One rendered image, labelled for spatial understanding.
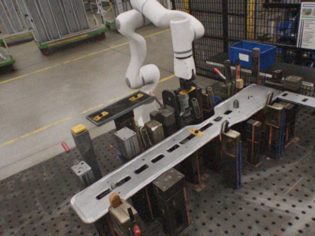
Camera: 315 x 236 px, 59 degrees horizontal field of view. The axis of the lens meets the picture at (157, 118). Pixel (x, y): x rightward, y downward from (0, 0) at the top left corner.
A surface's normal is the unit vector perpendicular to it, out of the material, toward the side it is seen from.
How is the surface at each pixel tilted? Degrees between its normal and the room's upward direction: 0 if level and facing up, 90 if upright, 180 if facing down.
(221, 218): 0
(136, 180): 0
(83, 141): 90
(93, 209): 0
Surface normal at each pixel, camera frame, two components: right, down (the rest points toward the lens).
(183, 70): -0.74, 0.44
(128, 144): 0.63, 0.31
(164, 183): -0.15, -0.85
